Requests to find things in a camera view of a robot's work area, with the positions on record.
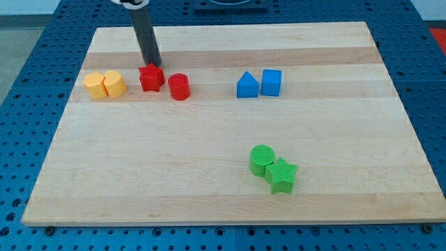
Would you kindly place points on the red cylinder block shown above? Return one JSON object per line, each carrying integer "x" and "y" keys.
{"x": 179, "y": 86}

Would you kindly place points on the blue triangle block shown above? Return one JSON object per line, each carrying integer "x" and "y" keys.
{"x": 247, "y": 86}

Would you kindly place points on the yellow cylinder block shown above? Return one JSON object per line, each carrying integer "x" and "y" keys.
{"x": 114, "y": 83}

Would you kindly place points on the light wooden board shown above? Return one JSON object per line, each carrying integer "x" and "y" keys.
{"x": 144, "y": 159}

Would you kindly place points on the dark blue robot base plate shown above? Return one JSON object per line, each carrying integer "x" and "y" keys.
{"x": 202, "y": 6}

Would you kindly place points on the green cylinder block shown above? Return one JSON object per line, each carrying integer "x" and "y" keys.
{"x": 260, "y": 157}

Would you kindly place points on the grey cylindrical robot pusher arm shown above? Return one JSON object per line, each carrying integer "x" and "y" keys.
{"x": 143, "y": 28}

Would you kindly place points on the yellow hexagon block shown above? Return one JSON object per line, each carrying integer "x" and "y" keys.
{"x": 94, "y": 84}

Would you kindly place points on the green star block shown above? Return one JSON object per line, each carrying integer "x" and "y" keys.
{"x": 281, "y": 176}

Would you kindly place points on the blue cube block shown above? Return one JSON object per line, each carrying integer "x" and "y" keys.
{"x": 271, "y": 82}

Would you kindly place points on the red star block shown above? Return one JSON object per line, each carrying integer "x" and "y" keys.
{"x": 151, "y": 77}

